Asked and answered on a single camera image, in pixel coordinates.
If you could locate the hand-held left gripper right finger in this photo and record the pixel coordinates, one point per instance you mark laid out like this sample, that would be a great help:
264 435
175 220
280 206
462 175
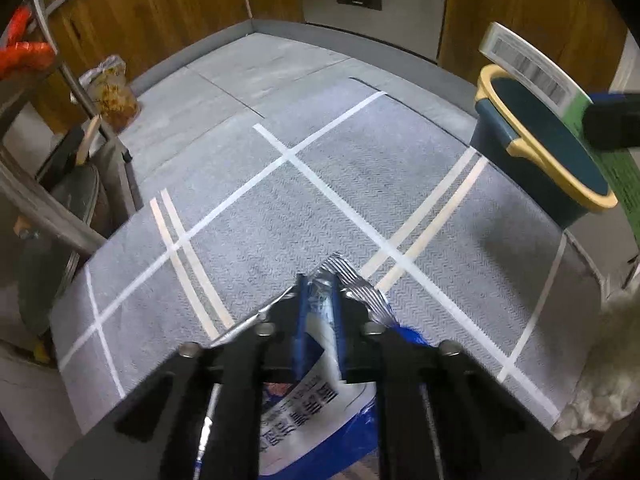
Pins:
337 325

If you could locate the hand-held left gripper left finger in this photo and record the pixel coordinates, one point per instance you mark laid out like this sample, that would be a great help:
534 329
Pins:
302 325

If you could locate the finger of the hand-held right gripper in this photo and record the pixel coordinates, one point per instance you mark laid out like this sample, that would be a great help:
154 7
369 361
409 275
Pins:
612 122

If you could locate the blue bucket with yellow rim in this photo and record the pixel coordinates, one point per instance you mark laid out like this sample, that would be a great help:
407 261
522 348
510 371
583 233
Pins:
530 125

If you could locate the silver foil pouch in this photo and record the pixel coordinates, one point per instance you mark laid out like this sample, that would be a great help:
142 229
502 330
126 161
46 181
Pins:
310 410

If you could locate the green packet with barcode label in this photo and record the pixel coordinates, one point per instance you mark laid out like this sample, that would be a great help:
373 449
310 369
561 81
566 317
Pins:
530 62

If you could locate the grey rug with white stripes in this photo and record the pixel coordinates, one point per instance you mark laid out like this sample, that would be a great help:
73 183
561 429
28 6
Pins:
350 185

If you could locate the steel built-in oven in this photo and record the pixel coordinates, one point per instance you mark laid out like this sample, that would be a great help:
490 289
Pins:
400 10

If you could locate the white fluffy cloth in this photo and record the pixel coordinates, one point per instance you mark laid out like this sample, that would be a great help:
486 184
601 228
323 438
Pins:
605 370

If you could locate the steel pot lid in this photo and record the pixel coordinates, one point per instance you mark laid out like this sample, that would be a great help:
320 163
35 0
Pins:
50 260

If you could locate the small yellow object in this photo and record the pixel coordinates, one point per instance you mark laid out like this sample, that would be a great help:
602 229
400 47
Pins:
41 350

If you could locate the steel shelf rack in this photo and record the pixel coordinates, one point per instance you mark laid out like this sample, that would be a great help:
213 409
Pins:
45 205

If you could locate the patterned waste bin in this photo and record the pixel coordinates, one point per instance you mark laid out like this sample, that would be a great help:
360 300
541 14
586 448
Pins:
112 95

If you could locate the wooden base cabinet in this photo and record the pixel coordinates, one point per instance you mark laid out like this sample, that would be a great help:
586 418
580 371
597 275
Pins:
150 5

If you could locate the orange plastic bag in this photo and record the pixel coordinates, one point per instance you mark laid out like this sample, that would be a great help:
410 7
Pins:
25 55

